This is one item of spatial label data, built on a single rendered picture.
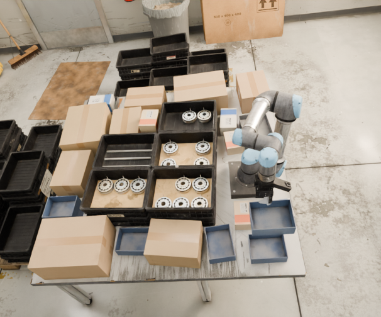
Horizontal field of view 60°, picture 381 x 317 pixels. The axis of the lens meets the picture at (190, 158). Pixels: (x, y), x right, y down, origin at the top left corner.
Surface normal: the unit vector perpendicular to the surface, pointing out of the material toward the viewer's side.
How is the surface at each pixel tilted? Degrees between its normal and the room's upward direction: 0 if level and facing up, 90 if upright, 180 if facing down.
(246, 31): 72
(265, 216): 1
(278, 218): 1
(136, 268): 0
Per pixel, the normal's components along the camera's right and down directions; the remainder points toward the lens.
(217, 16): -0.01, 0.62
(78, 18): 0.00, 0.79
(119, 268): -0.12, -0.61
